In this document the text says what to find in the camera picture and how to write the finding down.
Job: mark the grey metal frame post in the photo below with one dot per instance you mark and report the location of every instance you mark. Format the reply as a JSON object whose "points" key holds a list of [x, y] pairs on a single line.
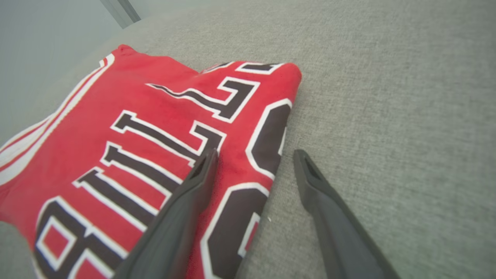
{"points": [[121, 11]]}

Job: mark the red Bulls basketball jersey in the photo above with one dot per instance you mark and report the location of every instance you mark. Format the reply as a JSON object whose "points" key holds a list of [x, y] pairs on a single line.
{"points": [[116, 97]]}

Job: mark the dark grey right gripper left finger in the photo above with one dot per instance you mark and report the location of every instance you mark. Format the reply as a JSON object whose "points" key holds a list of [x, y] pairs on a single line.
{"points": [[174, 232]]}

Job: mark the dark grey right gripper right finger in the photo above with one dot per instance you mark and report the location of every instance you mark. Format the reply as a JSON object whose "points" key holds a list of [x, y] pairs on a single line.
{"points": [[341, 236]]}

